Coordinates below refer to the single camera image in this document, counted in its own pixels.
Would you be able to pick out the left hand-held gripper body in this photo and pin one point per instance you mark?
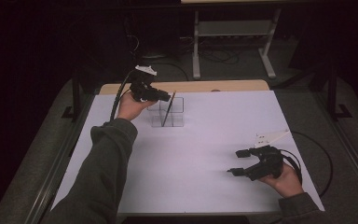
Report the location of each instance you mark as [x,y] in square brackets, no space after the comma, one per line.
[142,88]

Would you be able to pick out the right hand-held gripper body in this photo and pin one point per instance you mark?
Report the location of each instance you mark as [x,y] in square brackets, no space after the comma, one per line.
[268,161]

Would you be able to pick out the dark green pencil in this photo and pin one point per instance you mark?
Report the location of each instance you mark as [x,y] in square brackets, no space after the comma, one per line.
[167,113]

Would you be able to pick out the clear acrylic organizer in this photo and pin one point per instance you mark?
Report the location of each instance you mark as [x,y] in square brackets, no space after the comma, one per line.
[177,119]

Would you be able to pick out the person's left hand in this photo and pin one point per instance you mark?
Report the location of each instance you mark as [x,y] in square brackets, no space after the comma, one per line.
[130,109]

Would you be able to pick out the person's right hand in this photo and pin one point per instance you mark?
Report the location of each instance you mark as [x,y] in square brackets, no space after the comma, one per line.
[287,183]

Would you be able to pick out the white sheet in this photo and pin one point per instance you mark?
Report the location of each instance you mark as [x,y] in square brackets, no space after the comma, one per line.
[199,161]

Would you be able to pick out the black metal stand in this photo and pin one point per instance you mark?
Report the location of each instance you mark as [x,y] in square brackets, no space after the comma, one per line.
[332,99]
[76,99]

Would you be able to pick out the wooden table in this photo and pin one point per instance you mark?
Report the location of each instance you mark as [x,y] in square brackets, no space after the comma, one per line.
[230,85]

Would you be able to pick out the white metal rack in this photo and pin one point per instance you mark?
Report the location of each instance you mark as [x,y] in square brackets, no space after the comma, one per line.
[230,28]

